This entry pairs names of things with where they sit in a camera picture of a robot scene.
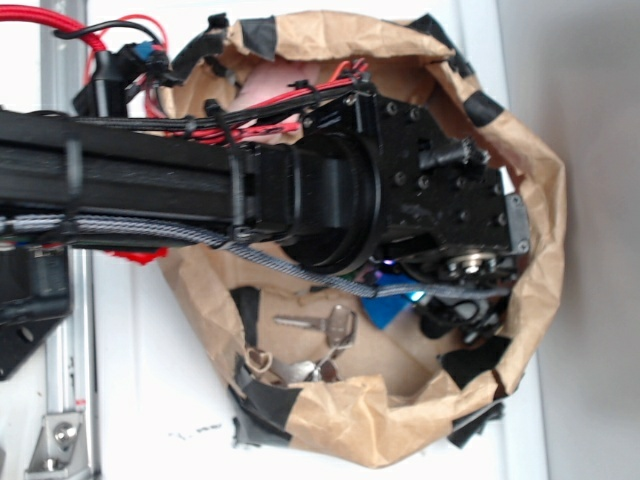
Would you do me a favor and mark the grey braided cable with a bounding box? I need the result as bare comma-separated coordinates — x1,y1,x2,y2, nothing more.
0,213,516,301

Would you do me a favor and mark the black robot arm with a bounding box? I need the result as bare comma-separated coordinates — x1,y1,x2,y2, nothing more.
1,70,530,325

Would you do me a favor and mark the pink plush bunny toy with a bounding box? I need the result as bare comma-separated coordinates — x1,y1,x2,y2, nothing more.
229,58,332,111

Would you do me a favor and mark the silver key bunch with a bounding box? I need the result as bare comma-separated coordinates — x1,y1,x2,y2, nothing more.
245,348,340,386

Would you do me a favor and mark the metal corner bracket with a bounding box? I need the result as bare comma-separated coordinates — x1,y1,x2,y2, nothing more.
24,412,96,480

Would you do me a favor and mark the silver key with ring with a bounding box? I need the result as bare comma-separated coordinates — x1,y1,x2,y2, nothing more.
273,305,357,349

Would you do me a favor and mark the red and black wire bundle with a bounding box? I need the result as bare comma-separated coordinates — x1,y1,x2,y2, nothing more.
0,4,374,146

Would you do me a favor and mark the brown paper bag bin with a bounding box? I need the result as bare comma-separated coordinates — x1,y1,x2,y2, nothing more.
160,11,567,468

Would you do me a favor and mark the aluminium extrusion rail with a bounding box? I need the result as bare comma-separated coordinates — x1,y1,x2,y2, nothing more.
40,32,101,479

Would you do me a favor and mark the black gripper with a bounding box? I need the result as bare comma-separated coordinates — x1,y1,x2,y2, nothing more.
401,251,520,345

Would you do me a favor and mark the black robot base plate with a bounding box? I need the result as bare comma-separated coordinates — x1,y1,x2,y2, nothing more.
1,300,71,381

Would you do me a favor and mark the blue rectangular sponge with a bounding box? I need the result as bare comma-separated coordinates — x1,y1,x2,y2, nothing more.
361,292,424,329

